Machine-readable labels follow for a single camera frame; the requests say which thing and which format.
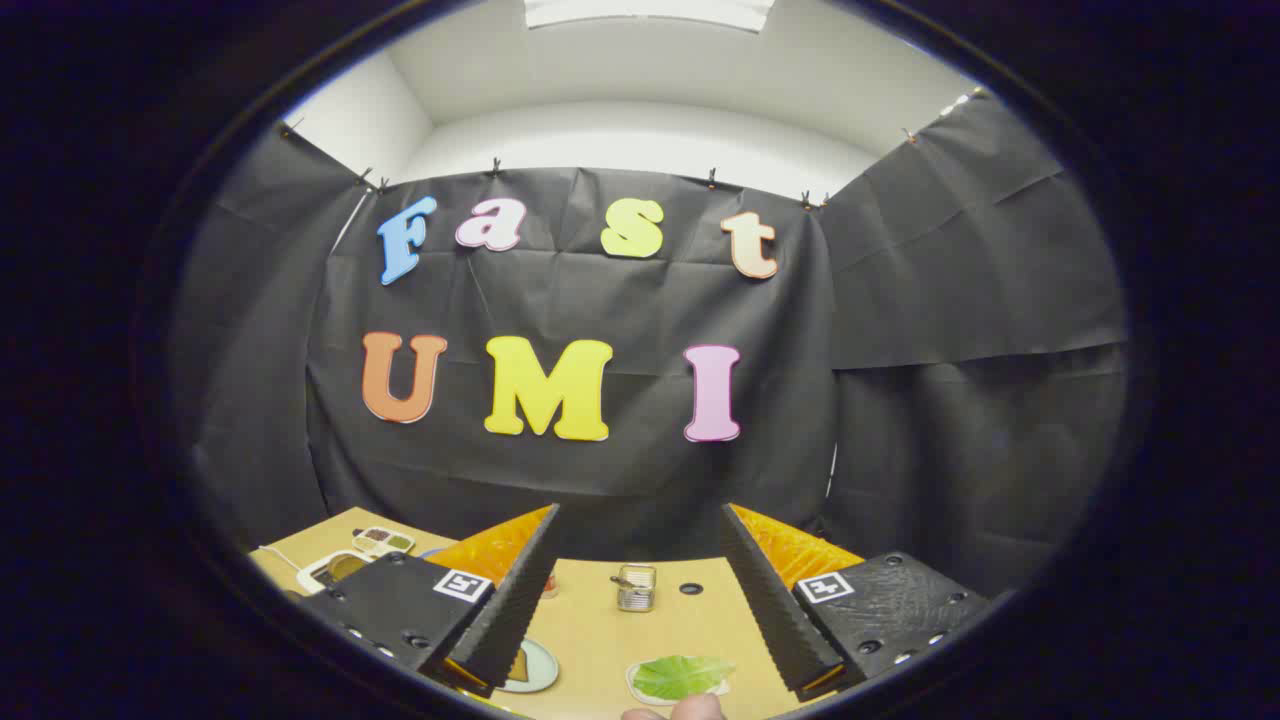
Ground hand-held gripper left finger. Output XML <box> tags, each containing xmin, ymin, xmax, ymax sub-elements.
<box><xmin>298</xmin><ymin>503</ymin><xmax>561</xmax><ymax>699</ymax></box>

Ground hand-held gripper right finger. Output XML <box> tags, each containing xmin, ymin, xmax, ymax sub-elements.
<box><xmin>720</xmin><ymin>503</ymin><xmax>993</xmax><ymax>701</ymax></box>

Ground pale green plate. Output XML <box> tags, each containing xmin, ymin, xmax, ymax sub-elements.
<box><xmin>497</xmin><ymin>638</ymin><xmax>561</xmax><ymax>694</ymax></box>

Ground white plate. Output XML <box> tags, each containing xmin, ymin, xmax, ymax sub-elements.
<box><xmin>626</xmin><ymin>655</ymin><xmax>739</xmax><ymax>707</ymax></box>

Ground white divided seasoning tray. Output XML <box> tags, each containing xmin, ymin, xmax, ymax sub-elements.
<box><xmin>351</xmin><ymin>526</ymin><xmax>416</xmax><ymax>557</ymax></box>

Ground white toaster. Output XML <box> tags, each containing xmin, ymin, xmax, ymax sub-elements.
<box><xmin>296</xmin><ymin>549</ymin><xmax>376</xmax><ymax>596</ymax></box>

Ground ceiling light panel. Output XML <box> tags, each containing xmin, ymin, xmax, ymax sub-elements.
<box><xmin>524</xmin><ymin>0</ymin><xmax>776</xmax><ymax>31</ymax></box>

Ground metal wire utensil holder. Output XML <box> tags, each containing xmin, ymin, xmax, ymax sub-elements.
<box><xmin>612</xmin><ymin>565</ymin><xmax>657</xmax><ymax>613</ymax></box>

